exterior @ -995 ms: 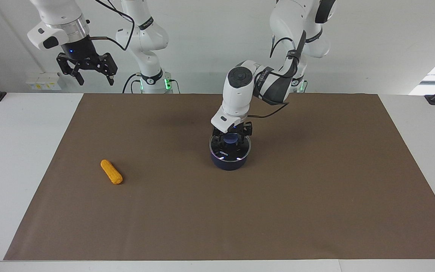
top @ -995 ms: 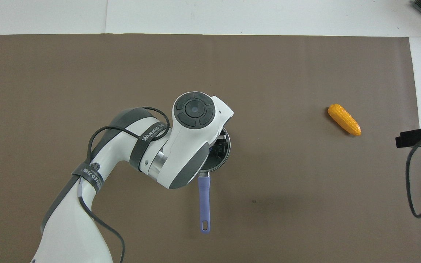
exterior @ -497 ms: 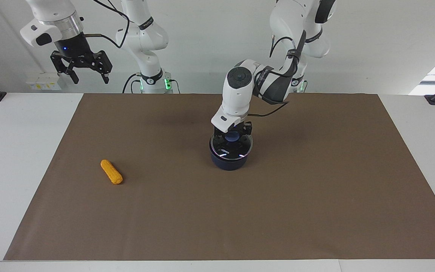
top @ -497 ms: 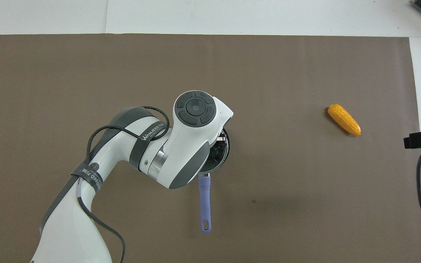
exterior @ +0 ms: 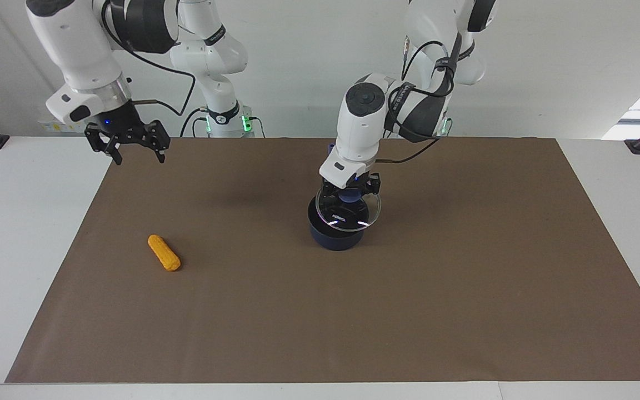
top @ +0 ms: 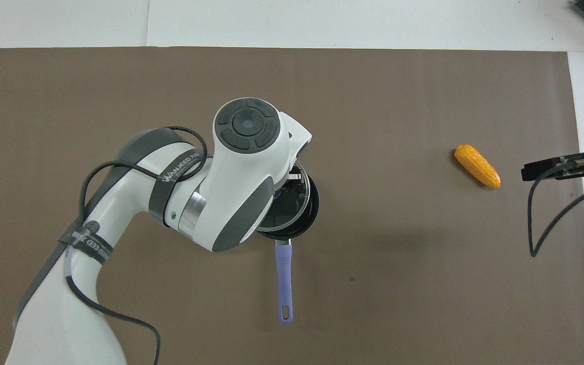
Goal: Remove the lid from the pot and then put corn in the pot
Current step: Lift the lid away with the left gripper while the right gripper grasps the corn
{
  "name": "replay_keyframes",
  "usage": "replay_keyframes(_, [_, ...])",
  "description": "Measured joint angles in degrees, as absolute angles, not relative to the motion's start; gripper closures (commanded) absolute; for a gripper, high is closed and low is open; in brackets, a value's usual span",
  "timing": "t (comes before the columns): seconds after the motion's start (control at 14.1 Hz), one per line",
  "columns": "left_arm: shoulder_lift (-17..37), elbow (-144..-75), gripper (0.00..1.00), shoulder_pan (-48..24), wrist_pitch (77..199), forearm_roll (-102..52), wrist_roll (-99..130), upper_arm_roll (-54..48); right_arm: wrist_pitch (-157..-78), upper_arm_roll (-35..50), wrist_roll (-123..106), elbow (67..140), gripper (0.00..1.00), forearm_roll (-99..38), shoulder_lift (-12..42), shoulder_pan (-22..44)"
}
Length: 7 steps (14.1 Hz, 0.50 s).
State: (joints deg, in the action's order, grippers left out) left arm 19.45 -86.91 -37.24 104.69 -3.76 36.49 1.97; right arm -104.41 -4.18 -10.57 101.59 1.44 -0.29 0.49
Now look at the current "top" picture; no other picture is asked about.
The yellow corn cob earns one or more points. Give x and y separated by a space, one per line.
477 166

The brown table mat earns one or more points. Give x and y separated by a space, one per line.
398 279

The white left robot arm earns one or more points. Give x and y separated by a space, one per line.
241 167

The glass lid with blue knob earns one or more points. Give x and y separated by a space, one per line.
284 219

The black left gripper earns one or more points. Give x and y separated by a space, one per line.
292 190

